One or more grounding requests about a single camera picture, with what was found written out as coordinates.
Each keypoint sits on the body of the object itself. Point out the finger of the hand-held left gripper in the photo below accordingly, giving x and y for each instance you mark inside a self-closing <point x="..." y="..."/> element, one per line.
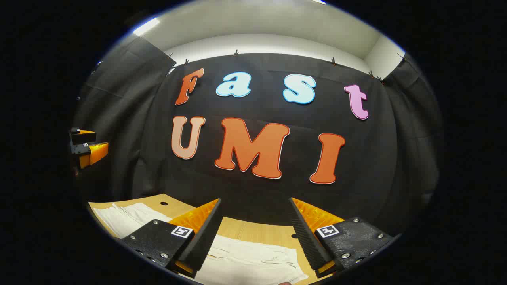
<point x="84" y="137"/>
<point x="93" y="153"/>

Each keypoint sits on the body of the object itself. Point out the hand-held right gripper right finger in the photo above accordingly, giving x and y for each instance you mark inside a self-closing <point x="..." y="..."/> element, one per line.
<point x="305" y="233"/>

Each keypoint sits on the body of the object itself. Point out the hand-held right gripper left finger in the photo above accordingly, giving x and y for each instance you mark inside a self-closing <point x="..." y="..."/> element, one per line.
<point x="206" y="233"/>

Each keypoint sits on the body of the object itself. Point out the black backdrop cloth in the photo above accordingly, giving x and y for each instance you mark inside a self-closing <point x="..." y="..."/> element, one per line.
<point x="253" y="190"/>

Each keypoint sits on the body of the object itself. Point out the white jeans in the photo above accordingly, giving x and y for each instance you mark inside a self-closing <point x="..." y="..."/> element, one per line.
<point x="253" y="261"/>

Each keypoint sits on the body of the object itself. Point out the ceiling light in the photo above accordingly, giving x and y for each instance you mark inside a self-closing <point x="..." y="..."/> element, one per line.
<point x="146" y="26"/>

